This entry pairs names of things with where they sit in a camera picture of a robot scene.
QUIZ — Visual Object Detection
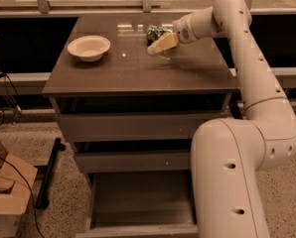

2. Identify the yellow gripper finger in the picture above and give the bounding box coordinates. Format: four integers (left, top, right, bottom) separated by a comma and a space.
147, 33, 179, 56

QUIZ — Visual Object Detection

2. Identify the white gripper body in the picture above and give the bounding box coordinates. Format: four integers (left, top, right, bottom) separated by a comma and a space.
173, 14, 201, 44

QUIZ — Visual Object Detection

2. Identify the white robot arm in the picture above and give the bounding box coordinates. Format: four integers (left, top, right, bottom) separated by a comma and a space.
147, 0, 296, 238

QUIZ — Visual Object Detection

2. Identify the grey drawer cabinet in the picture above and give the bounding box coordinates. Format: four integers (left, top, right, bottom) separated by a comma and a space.
42, 14, 240, 183

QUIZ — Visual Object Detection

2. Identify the top grey drawer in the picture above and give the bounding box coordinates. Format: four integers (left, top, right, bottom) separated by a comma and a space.
57, 113, 223, 143

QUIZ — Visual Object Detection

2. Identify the grey drawer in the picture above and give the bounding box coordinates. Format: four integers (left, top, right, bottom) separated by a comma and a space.
75, 171, 198, 238
57, 113, 223, 143
74, 151, 190, 174

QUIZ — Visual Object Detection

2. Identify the middle grey drawer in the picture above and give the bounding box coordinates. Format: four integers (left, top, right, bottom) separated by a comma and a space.
74, 151, 190, 174

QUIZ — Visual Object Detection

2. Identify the bottom grey drawer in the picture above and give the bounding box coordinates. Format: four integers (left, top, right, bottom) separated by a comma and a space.
75, 171, 198, 238

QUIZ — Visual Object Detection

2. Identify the white bowl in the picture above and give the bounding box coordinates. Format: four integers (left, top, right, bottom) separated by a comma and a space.
68, 36, 110, 62

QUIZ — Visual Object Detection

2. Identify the black metal stand leg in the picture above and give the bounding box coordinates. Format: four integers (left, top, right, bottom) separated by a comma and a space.
35, 138, 66, 209

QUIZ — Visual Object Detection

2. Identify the cardboard box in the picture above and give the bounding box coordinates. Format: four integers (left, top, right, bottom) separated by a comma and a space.
0, 141, 37, 238

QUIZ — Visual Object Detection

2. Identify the black cable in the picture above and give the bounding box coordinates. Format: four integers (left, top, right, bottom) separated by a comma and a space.
0, 145, 46, 238

